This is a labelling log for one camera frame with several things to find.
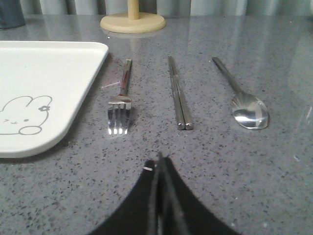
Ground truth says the wooden mug tree stand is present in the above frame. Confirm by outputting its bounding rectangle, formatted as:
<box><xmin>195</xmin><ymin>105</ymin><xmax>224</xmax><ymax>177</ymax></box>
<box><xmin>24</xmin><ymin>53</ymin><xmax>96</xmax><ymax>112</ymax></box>
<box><xmin>100</xmin><ymin>0</ymin><xmax>166</xmax><ymax>34</ymax></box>

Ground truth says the cream rabbit serving tray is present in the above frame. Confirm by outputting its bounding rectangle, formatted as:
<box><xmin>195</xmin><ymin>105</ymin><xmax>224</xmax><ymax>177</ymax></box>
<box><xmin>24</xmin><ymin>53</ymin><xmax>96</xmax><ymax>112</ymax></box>
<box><xmin>0</xmin><ymin>41</ymin><xmax>109</xmax><ymax>158</ymax></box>

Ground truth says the blue enamel mug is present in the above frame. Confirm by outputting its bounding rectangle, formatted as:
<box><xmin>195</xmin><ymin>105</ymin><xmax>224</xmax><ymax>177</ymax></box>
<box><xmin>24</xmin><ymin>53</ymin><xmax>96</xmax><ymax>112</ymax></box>
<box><xmin>0</xmin><ymin>0</ymin><xmax>25</xmax><ymax>29</ymax></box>

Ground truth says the silver metal chopstick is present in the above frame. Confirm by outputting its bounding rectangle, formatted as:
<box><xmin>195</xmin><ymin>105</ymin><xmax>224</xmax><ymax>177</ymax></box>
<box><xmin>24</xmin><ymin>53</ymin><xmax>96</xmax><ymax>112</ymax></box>
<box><xmin>168</xmin><ymin>56</ymin><xmax>185</xmax><ymax>130</ymax></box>
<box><xmin>172</xmin><ymin>61</ymin><xmax>193</xmax><ymax>130</ymax></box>

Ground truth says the grey pleated curtain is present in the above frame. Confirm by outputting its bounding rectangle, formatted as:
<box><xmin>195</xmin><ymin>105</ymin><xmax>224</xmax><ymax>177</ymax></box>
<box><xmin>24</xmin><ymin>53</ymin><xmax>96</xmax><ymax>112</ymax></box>
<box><xmin>21</xmin><ymin>0</ymin><xmax>313</xmax><ymax>16</ymax></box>

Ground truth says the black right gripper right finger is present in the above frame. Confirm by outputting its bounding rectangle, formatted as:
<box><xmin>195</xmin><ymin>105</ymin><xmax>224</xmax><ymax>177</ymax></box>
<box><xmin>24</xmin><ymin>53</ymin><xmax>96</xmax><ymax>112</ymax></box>
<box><xmin>157</xmin><ymin>152</ymin><xmax>238</xmax><ymax>235</ymax></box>

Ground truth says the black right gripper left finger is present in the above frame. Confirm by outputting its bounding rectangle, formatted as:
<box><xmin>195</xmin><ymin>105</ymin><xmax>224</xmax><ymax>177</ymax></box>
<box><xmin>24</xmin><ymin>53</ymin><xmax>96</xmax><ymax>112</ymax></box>
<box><xmin>91</xmin><ymin>160</ymin><xmax>158</xmax><ymax>235</ymax></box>

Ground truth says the silver metal spoon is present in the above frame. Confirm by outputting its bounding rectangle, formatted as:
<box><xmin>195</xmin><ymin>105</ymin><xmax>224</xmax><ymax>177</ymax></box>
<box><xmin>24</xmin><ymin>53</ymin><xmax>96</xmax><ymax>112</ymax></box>
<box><xmin>212</xmin><ymin>57</ymin><xmax>270</xmax><ymax>130</ymax></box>

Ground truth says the silver metal fork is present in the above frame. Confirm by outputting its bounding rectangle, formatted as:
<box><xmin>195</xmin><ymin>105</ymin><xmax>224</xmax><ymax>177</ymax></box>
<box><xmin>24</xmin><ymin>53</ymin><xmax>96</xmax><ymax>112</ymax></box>
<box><xmin>108</xmin><ymin>59</ymin><xmax>132</xmax><ymax>135</ymax></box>

